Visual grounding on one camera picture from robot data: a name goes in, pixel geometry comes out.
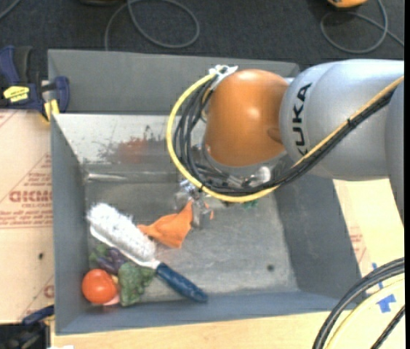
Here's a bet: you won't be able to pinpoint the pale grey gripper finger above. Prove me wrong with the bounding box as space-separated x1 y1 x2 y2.
191 198 213 230
174 179 197 210

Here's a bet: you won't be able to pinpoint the orange cloth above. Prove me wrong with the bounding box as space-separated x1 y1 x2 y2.
136 200 215 249

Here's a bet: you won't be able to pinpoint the grey metal bin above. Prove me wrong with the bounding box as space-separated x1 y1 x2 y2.
47 49 365 336

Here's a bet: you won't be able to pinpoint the green toy leafy vegetable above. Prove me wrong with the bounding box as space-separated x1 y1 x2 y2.
117 262 157 308

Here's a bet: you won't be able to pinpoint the purple toy grapes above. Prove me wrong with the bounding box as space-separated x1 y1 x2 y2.
95 247 129 276

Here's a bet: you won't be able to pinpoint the red toy tomato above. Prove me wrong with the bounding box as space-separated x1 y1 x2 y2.
81 268 119 305

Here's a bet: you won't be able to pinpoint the brown cardboard board red print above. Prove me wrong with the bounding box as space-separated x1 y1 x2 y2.
0 108 373 326

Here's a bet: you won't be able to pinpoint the white brush with blue handle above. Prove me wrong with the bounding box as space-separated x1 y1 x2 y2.
85 202 209 303

